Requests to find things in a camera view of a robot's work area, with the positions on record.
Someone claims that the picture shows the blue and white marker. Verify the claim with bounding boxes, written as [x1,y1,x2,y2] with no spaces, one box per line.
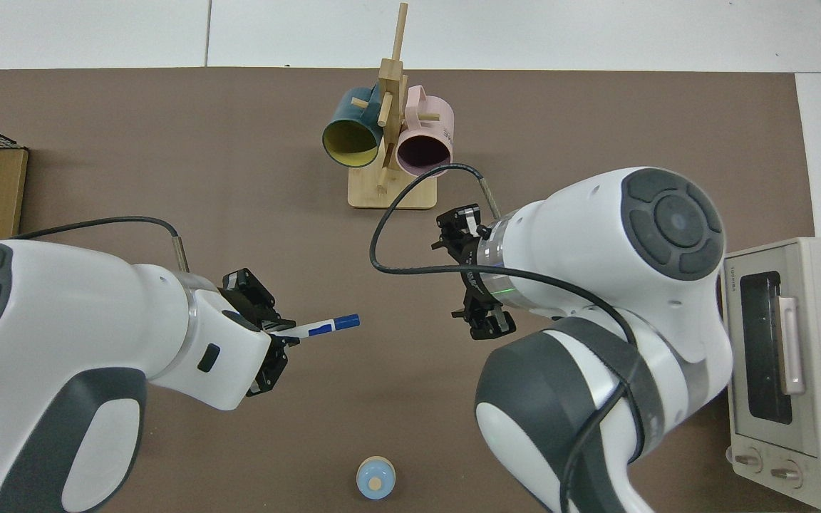
[268,313,361,341]

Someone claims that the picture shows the wooden cup stand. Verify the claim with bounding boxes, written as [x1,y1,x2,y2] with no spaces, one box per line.
[348,2,438,210]

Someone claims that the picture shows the pink mug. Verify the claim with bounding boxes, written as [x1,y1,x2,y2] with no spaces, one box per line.
[396,85,455,179]

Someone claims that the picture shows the brown table cloth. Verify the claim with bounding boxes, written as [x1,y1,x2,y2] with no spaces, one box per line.
[0,68,817,513]

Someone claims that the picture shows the small blue round bell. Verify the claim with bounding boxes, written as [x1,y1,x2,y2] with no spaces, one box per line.
[356,456,396,499]

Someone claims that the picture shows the dark blue mug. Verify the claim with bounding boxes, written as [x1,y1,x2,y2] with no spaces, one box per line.
[322,85,385,169]

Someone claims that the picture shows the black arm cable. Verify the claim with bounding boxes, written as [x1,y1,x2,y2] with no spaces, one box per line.
[370,164,650,513]
[11,216,190,275]

